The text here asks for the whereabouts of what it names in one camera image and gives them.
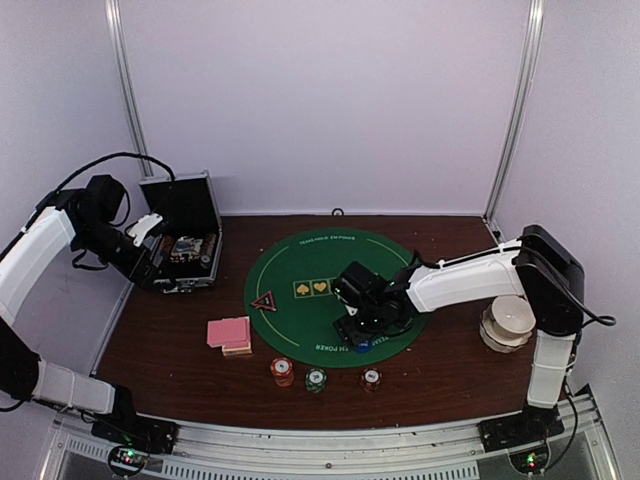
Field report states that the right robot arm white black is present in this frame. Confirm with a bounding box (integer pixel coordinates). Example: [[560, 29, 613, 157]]
[[331, 225, 617, 451]]

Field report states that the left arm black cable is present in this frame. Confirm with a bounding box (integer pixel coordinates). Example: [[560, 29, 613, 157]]
[[37, 152, 177, 211]]

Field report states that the round green poker mat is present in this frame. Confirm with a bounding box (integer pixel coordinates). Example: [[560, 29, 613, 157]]
[[244, 228, 429, 368]]

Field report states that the green poker chip stack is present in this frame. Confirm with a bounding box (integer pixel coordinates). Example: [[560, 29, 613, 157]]
[[305, 368, 327, 393]]

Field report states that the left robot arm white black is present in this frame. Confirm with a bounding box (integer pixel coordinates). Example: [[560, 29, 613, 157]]
[[1, 175, 178, 454]]

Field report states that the left aluminium post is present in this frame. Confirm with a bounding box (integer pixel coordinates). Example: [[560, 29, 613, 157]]
[[104, 0, 148, 155]]

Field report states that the aluminium post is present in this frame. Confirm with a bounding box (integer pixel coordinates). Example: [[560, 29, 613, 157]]
[[104, 0, 148, 155], [483, 0, 546, 229]]

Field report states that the brown poker chip stack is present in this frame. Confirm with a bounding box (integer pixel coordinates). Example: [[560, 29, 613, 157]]
[[360, 368, 382, 393]]

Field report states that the brown chip row in case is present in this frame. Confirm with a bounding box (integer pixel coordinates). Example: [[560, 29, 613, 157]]
[[200, 232, 218, 268]]

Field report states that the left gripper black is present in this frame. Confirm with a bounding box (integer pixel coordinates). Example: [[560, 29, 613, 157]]
[[73, 218, 176, 290]]

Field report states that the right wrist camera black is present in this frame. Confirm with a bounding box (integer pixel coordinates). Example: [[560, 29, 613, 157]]
[[332, 261, 381, 308]]

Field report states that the front aluminium rail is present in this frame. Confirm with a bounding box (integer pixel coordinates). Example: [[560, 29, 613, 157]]
[[39, 384, 626, 480]]

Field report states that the triangular all-in button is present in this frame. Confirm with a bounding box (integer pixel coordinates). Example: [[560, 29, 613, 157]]
[[251, 290, 277, 312]]

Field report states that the white ceramic bowl stack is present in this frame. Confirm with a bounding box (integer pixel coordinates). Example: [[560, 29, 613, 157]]
[[479, 295, 536, 354]]

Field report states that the right aluminium post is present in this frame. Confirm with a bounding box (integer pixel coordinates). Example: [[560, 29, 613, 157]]
[[483, 0, 546, 229]]

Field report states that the gold card deck box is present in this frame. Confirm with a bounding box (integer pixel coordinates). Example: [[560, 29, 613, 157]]
[[221, 340, 252, 357]]

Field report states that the blue card deck in case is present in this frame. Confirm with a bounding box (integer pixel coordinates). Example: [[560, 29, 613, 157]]
[[170, 236, 203, 263]]

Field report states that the orange poker chip stack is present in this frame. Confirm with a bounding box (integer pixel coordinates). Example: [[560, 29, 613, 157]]
[[270, 357, 294, 387]]

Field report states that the pink-backed playing card deck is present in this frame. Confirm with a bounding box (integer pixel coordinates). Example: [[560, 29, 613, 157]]
[[206, 316, 250, 348]]

